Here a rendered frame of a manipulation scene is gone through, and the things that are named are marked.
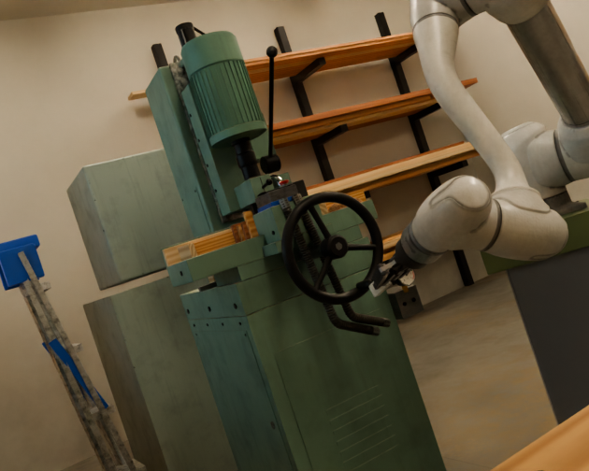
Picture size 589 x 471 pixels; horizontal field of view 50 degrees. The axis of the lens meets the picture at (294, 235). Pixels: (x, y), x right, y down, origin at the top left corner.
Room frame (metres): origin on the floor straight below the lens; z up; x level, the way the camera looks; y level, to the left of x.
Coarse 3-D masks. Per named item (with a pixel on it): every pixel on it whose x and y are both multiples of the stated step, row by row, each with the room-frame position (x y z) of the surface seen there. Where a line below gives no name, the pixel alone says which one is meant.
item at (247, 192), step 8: (264, 176) 1.87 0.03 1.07; (240, 184) 1.92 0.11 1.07; (248, 184) 1.86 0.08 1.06; (256, 184) 1.86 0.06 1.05; (272, 184) 1.88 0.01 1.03; (240, 192) 1.93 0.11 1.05; (248, 192) 1.88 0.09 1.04; (256, 192) 1.85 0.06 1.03; (240, 200) 1.95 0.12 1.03; (248, 200) 1.90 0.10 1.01; (240, 208) 1.97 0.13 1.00
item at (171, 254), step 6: (216, 234) 1.85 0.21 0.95; (222, 234) 1.85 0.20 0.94; (192, 240) 1.81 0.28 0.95; (198, 240) 1.82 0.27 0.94; (174, 246) 1.79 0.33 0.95; (180, 246) 1.80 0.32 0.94; (168, 252) 1.78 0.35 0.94; (174, 252) 1.79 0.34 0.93; (168, 258) 1.78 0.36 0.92; (174, 258) 1.78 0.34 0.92; (168, 264) 1.77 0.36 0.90
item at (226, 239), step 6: (360, 192) 2.05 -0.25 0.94; (360, 198) 2.05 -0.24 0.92; (330, 204) 2.00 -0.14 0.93; (228, 234) 1.84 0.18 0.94; (204, 240) 1.81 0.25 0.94; (210, 240) 1.81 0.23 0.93; (216, 240) 1.82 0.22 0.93; (222, 240) 1.83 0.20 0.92; (228, 240) 1.84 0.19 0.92; (234, 240) 1.84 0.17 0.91; (198, 246) 1.80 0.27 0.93; (204, 246) 1.80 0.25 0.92; (210, 246) 1.81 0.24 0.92; (216, 246) 1.82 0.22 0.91; (222, 246) 1.83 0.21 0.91; (198, 252) 1.79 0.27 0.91; (204, 252) 1.80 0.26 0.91
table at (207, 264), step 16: (368, 208) 1.87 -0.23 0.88; (336, 224) 1.82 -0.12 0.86; (352, 224) 1.84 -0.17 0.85; (256, 240) 1.71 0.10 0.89; (208, 256) 1.64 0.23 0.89; (224, 256) 1.66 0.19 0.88; (240, 256) 1.68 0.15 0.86; (256, 256) 1.70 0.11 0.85; (176, 272) 1.73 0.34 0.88; (192, 272) 1.62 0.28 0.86; (208, 272) 1.64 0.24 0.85
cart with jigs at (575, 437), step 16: (576, 416) 0.83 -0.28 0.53; (560, 432) 0.80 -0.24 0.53; (576, 432) 0.79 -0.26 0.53; (528, 448) 0.79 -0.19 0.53; (544, 448) 0.77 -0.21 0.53; (560, 448) 0.76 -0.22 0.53; (576, 448) 0.75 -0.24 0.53; (512, 464) 0.76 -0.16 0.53; (528, 464) 0.75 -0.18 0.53; (544, 464) 0.73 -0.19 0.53; (560, 464) 0.72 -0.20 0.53; (576, 464) 0.71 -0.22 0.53
